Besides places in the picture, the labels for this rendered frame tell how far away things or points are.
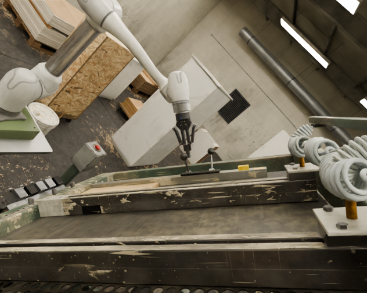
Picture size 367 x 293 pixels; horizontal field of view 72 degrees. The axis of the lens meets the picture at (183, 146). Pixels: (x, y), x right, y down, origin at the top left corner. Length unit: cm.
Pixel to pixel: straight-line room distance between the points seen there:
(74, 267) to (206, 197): 47
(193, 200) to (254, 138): 825
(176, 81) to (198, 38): 914
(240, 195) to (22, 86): 121
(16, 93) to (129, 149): 243
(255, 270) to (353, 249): 16
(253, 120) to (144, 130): 599
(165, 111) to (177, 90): 227
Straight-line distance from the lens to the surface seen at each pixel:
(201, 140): 611
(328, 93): 932
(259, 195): 89
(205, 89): 341
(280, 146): 465
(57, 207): 120
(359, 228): 48
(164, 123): 354
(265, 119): 913
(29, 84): 158
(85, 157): 176
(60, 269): 66
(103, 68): 315
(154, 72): 145
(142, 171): 164
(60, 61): 167
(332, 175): 45
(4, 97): 162
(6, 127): 166
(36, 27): 479
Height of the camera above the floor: 181
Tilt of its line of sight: 16 degrees down
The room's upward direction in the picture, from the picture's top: 49 degrees clockwise
